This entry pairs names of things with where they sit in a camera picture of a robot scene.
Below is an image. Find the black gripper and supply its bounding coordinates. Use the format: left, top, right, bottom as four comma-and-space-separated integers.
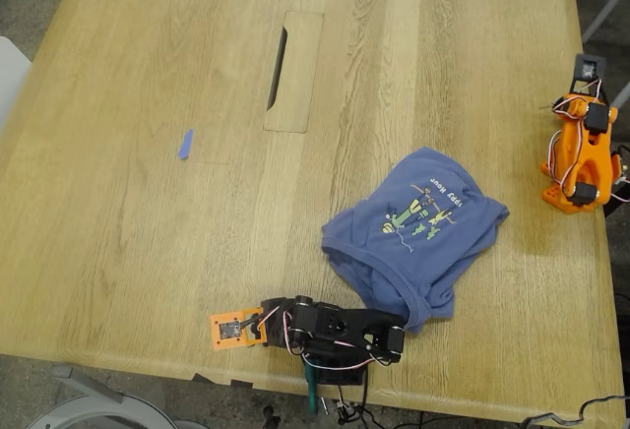
257, 296, 297, 350

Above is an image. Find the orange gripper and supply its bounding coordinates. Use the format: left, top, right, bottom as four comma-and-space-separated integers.
550, 92, 619, 123

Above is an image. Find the blue printed T-shirt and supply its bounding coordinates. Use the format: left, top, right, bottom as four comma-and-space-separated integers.
320, 146, 511, 336

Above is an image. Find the light grey metal leg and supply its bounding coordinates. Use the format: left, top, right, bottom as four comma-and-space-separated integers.
580, 0, 630, 44
611, 79, 630, 110

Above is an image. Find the teal table clamp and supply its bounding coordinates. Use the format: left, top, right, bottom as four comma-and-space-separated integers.
301, 353, 322, 416

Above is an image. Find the black table clamp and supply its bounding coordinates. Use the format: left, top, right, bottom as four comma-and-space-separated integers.
600, 143, 630, 219

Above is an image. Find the grey round stool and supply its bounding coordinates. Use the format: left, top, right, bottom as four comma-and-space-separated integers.
24, 363, 211, 429

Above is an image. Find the short blue tape piece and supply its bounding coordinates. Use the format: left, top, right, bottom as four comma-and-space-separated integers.
176, 128, 195, 161

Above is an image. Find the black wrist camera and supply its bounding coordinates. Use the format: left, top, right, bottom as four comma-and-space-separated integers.
568, 52, 607, 103

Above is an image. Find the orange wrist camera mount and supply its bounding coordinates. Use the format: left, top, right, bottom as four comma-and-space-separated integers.
208, 306, 269, 352

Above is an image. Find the black cable bundle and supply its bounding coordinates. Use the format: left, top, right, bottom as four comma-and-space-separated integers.
336, 383, 429, 429

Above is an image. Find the wooden table cable hatch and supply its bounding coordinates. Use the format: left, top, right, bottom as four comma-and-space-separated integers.
263, 9, 326, 134

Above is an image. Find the grey wavy cable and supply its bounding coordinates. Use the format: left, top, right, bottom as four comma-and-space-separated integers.
523, 393, 630, 429

